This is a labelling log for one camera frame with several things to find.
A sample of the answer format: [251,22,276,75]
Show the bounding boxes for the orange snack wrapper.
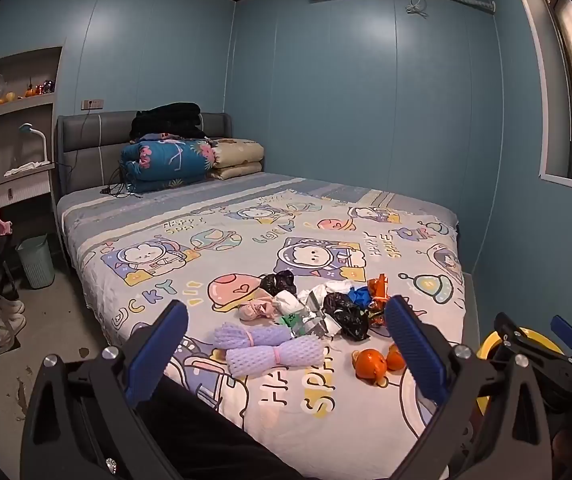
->
[366,274,391,328]

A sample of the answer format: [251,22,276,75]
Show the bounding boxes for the purple foam net roll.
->
[226,336,331,377]
[213,322,291,350]

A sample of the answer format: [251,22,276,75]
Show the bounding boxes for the large black plastic bag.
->
[323,291,369,342]

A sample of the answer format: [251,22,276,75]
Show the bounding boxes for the knotted white tissue bundle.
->
[272,291,305,317]

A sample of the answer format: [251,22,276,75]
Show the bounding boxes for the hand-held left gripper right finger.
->
[385,296,552,480]

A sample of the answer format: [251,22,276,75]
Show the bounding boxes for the blue floral folded quilt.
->
[120,132,217,193]

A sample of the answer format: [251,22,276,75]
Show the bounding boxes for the green and silver snack packet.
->
[278,307,341,338]

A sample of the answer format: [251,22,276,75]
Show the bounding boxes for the black cable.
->
[100,180,141,198]

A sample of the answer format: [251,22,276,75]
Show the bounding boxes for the beige folded quilt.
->
[206,137,265,181]

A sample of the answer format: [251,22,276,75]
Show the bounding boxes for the yellow trash bin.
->
[475,327,567,416]

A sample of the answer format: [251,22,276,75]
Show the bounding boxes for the white cloth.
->
[4,160,56,177]

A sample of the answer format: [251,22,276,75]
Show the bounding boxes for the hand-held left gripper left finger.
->
[20,301,189,480]

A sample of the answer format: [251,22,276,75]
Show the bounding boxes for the bed with cartoon printed sheet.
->
[56,172,467,466]

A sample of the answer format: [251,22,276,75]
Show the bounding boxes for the black clothes pile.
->
[130,102,207,141]

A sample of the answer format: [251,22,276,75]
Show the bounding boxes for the pink cloth bundle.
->
[238,295,281,322]

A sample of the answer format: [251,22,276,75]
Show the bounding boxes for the small black plastic bag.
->
[260,270,297,297]

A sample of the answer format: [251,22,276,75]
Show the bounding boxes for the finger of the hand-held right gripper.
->
[495,311,567,361]
[550,315,572,358]

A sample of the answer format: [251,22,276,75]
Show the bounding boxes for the green waste basket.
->
[16,235,56,289]

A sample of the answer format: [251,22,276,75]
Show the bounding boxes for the grey wall shelf unit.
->
[0,46,64,211]

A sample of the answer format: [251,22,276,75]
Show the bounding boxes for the white slipper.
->
[0,315,27,347]
[0,294,26,321]

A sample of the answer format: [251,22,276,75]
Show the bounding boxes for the white desk lamp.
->
[18,122,51,166]

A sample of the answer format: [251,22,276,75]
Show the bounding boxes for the grey padded headboard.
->
[56,111,235,196]

